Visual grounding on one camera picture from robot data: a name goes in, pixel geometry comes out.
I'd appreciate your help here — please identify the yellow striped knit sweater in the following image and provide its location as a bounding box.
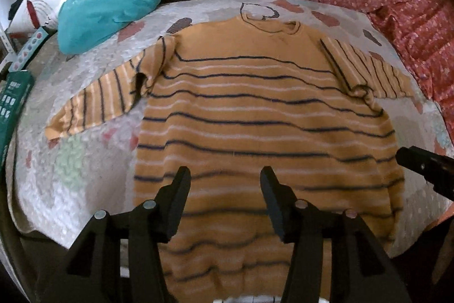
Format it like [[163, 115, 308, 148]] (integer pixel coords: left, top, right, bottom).
[[45, 15, 413, 302]]

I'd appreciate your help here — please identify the white heart-patterned quilted blanket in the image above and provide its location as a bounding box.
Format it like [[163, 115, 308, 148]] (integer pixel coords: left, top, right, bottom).
[[6, 0, 453, 257]]

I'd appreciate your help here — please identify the green box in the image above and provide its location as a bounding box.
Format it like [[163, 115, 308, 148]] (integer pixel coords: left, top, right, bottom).
[[0, 70, 34, 167]]

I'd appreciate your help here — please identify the teal pillow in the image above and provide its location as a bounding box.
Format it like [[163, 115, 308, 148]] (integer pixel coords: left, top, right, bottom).
[[57, 0, 161, 55]]

